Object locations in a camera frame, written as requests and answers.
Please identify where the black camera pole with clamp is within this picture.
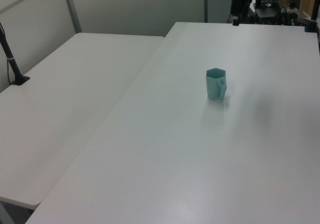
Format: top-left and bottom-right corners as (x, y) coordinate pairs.
(0, 21), (31, 86)

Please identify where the brown cardboard box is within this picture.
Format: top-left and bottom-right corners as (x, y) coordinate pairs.
(299, 0), (316, 19)

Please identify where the black monitor stand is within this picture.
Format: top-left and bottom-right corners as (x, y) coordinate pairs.
(254, 0), (279, 19)

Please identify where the teal faceted plastic cup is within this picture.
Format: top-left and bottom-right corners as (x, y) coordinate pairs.
(205, 68), (228, 101)

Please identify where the black angled pole with clamp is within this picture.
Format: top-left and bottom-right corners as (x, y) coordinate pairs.
(293, 0), (320, 33)

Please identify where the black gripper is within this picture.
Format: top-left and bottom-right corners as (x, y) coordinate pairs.
(231, 0), (243, 27)

